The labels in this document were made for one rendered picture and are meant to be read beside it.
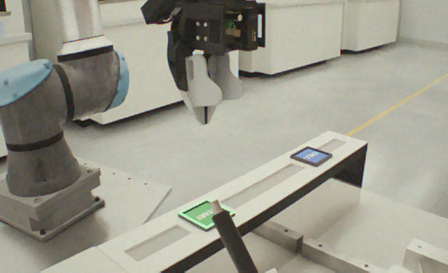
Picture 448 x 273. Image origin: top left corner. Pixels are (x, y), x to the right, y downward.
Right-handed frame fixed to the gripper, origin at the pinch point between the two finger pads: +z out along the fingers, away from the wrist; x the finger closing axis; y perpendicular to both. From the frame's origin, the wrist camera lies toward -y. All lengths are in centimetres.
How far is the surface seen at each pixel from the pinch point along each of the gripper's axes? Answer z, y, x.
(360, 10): 40, -256, 577
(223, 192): 14.7, -2.3, 6.5
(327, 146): 15.1, -0.1, 33.0
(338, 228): 28.7, 6.8, 28.7
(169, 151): 111, -190, 148
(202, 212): 14.2, 0.0, -0.2
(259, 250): 21.4, 5.4, 6.0
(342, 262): 26.3, 13.9, 17.0
